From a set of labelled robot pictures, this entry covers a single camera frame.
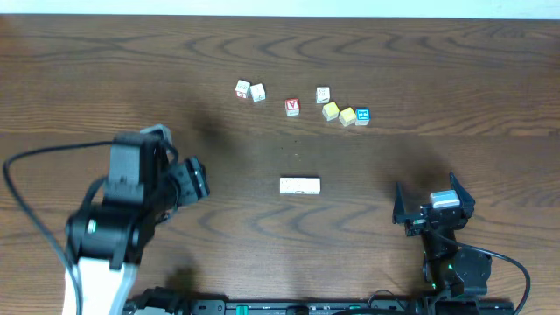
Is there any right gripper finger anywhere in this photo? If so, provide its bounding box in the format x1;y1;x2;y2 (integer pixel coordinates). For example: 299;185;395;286
449;171;475;219
392;182;423;224

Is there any white block orange print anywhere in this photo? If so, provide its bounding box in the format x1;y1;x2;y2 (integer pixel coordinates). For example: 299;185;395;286
305;178;321;194

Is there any plain white wooden block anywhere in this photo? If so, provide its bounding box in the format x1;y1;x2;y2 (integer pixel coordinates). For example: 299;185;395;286
279;178;296;194

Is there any white block red globe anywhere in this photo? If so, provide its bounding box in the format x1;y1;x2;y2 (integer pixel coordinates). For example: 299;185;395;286
291;178;307;193

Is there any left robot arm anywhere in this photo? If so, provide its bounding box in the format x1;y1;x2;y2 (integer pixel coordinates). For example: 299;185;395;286
63;157;209;314

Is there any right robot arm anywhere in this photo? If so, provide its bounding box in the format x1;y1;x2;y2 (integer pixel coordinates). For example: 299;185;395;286
392;174;492;298

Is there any white block red side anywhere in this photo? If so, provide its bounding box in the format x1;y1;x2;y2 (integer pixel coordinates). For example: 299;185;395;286
234;80;251;99

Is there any blue picture block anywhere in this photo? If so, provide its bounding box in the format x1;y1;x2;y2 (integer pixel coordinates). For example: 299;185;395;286
355;108;371;126

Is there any plain white letter block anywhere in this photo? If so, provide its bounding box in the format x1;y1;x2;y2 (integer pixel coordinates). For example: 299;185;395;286
250;83;266;102

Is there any yellow block right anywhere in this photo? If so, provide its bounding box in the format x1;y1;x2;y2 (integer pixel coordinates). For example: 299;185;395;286
339;107;357;127

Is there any yellow block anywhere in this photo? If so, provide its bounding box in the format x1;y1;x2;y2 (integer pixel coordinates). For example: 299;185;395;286
339;107;357;127
322;101;340;122

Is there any red V letter block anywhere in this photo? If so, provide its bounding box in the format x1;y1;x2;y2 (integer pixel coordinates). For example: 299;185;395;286
284;98;300;116

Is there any yellow block left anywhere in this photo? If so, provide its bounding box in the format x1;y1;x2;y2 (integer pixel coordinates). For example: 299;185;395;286
322;101;340;122

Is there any white block black print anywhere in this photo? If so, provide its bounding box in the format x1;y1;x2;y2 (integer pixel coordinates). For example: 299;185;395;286
316;87;331;104

